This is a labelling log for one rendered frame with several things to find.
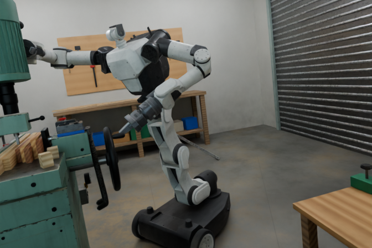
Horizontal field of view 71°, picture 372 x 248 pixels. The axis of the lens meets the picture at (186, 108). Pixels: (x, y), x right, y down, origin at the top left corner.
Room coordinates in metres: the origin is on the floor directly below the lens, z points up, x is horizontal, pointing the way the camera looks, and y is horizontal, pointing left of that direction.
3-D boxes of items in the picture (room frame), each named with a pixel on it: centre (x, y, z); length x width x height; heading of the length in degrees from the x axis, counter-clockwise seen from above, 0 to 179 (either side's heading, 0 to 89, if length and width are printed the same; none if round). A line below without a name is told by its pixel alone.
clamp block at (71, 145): (1.07, 0.50, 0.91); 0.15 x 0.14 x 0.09; 20
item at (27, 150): (1.00, 0.62, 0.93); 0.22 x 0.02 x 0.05; 20
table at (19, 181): (1.04, 0.58, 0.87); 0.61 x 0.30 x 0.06; 20
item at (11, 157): (1.09, 0.71, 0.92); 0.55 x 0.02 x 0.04; 20
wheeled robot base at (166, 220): (1.80, 0.06, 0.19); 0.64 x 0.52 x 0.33; 140
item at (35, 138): (1.02, 0.61, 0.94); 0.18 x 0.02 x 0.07; 20
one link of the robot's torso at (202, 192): (1.83, 0.03, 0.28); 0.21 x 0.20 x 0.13; 140
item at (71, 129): (1.08, 0.50, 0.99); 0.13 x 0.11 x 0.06; 20
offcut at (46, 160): (0.83, 0.48, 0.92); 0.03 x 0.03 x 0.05; 43
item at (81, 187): (1.31, 0.64, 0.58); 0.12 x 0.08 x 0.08; 110
